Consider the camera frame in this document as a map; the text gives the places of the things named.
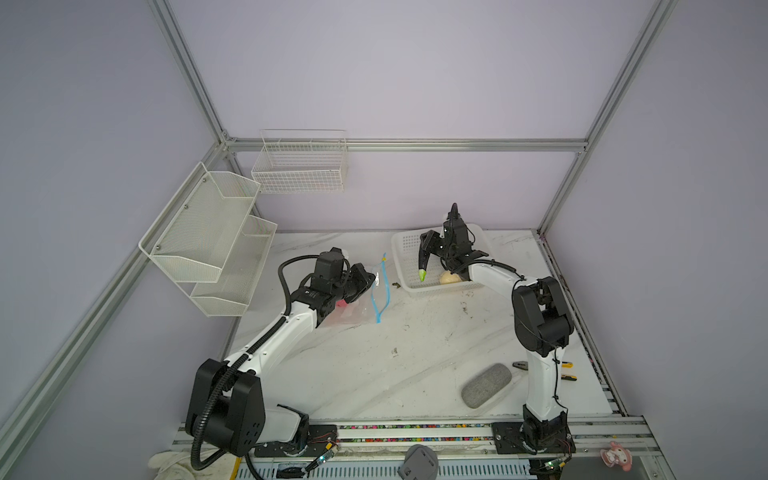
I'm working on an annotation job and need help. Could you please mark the white cloth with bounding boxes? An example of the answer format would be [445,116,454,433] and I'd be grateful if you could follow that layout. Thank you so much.
[148,451,241,480]

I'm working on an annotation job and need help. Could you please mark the cream toy potato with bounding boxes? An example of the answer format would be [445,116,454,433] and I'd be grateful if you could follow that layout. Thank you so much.
[439,271,462,285]

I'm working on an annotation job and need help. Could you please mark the dark purple toy eggplant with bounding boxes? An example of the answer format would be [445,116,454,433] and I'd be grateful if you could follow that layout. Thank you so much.
[418,243,431,282]

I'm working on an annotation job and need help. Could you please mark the pink plush toy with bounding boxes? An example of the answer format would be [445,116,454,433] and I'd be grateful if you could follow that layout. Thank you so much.
[600,441,633,472]

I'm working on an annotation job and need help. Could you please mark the aluminium rail base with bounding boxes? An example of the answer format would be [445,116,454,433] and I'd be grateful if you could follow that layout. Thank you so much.
[173,415,661,463]

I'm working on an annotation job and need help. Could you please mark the clear zip bag blue zipper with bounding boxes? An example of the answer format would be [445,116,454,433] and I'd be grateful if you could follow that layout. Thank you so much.
[320,254,391,328]

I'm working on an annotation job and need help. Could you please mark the white plastic perforated basket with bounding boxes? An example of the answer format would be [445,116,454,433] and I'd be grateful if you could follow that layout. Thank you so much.
[391,228,481,297]

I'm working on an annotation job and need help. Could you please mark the yellow handled pliers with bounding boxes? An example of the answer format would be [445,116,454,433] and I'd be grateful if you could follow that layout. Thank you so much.
[511,359,578,383]

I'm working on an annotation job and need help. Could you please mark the grey plastic device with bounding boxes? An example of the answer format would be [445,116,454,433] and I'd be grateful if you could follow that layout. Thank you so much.
[398,444,439,480]

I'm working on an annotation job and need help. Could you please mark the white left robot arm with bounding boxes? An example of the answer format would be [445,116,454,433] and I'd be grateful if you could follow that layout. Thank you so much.
[185,247,377,471]

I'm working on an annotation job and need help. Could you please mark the white wire wall basket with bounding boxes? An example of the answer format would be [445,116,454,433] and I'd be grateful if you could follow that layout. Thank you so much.
[251,129,348,194]

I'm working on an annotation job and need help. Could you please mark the white mesh two-tier shelf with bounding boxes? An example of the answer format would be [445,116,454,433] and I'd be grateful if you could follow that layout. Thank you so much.
[138,163,277,317]

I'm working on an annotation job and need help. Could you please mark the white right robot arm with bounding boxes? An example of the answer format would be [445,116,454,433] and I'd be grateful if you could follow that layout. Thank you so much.
[418,203,575,454]

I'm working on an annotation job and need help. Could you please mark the grey oval stone pad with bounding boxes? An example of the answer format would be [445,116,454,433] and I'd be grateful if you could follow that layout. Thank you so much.
[461,363,513,409]

